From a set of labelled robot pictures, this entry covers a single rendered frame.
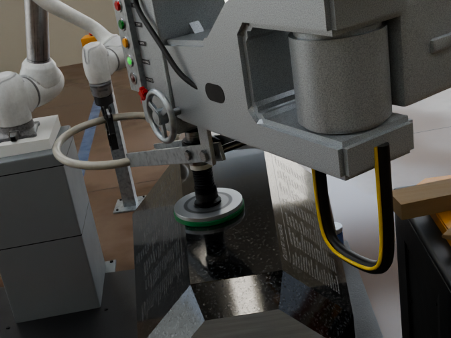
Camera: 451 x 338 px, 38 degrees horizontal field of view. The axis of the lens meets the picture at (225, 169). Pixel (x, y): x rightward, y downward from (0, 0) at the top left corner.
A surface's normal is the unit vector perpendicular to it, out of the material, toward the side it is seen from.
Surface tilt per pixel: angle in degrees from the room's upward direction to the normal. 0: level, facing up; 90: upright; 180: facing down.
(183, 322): 54
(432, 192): 0
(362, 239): 0
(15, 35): 90
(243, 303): 32
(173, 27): 90
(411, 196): 0
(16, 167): 90
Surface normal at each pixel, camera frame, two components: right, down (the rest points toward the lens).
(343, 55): -0.08, 0.39
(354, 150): 0.54, 0.24
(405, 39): 0.22, 0.33
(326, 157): -0.83, 0.32
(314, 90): -0.65, 0.37
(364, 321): -0.15, -0.92
